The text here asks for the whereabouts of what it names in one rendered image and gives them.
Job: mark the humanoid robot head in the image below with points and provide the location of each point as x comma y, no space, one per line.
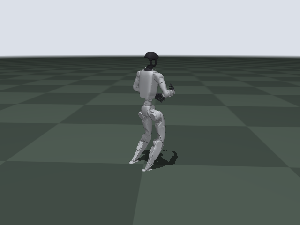
151,56

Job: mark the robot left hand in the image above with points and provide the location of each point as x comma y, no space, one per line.
159,97

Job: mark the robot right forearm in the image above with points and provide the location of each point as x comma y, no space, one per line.
171,92

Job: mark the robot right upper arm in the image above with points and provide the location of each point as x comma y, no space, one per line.
158,77

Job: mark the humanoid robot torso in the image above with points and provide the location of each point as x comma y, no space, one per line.
147,89

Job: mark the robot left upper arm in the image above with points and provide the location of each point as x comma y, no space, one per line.
136,83

